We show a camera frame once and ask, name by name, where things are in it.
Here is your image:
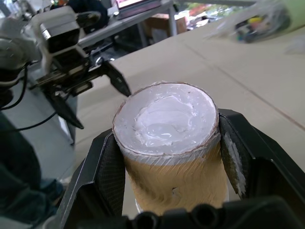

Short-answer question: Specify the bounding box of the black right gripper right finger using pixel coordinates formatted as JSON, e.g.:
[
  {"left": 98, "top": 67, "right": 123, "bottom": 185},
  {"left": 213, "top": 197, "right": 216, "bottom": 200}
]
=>
[{"left": 218, "top": 108, "right": 305, "bottom": 201}]

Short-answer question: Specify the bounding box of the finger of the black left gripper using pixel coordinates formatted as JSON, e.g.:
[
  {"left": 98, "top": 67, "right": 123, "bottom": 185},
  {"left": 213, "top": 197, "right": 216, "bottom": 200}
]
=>
[
  {"left": 102, "top": 61, "right": 132, "bottom": 97},
  {"left": 51, "top": 91, "right": 85, "bottom": 130}
]

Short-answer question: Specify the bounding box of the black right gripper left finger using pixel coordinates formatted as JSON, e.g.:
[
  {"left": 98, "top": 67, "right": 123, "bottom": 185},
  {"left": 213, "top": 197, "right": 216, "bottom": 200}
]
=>
[{"left": 56, "top": 130, "right": 126, "bottom": 229}]

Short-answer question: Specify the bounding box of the brown paper cup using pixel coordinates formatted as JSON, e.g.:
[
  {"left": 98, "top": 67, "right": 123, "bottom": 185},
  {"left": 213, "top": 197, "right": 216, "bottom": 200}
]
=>
[{"left": 112, "top": 81, "right": 230, "bottom": 213}]

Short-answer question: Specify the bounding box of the grey metal desk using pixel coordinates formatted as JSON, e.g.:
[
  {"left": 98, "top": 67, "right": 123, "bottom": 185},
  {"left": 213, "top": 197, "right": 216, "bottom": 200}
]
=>
[{"left": 77, "top": 0, "right": 179, "bottom": 50}]

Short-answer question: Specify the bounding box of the brown cardboard box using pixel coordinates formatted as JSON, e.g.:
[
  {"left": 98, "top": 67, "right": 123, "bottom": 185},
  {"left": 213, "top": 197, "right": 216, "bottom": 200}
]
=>
[{"left": 143, "top": 13, "right": 189, "bottom": 37}]

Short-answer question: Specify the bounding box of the open laptop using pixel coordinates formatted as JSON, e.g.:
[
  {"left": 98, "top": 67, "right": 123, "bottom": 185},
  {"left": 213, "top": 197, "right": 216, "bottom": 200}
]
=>
[{"left": 116, "top": 0, "right": 173, "bottom": 20}]

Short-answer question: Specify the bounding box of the person in dark clothes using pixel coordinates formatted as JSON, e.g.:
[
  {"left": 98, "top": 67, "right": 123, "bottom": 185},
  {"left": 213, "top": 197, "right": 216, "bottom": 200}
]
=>
[{"left": 0, "top": 111, "right": 65, "bottom": 224}]

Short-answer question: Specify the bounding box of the clear plastic bag with items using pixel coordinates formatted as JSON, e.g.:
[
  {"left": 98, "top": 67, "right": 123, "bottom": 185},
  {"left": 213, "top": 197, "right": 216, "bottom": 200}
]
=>
[{"left": 204, "top": 0, "right": 294, "bottom": 45}]

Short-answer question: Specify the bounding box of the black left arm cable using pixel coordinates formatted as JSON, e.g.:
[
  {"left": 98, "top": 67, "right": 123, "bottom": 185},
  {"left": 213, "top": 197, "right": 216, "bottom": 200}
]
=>
[{"left": 0, "top": 61, "right": 58, "bottom": 132}]

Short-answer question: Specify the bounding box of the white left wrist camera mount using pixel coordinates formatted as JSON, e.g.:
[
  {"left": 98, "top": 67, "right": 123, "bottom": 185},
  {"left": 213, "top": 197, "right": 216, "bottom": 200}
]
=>
[{"left": 30, "top": 6, "right": 81, "bottom": 70}]

